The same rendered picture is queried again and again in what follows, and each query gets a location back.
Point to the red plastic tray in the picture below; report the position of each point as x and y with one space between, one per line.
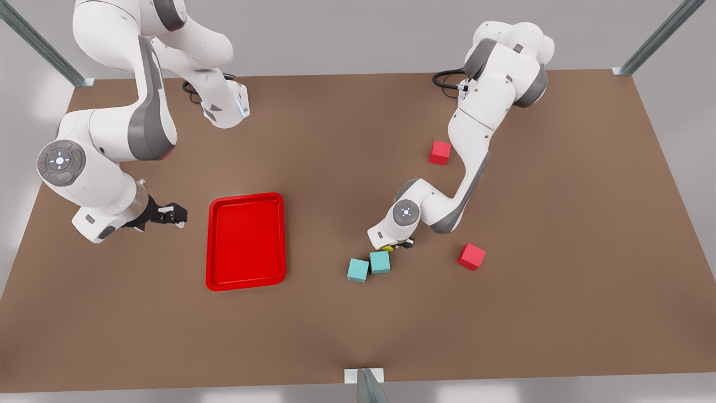
246 242

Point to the teal cube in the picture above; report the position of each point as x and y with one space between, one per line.
358 270
380 262

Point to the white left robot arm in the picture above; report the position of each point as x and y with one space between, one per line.
475 140

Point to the silver frame post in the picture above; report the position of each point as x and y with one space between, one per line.
42 45
654 42
369 387

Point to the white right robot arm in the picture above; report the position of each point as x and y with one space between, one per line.
106 134

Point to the red cube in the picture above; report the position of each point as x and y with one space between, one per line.
440 152
471 257

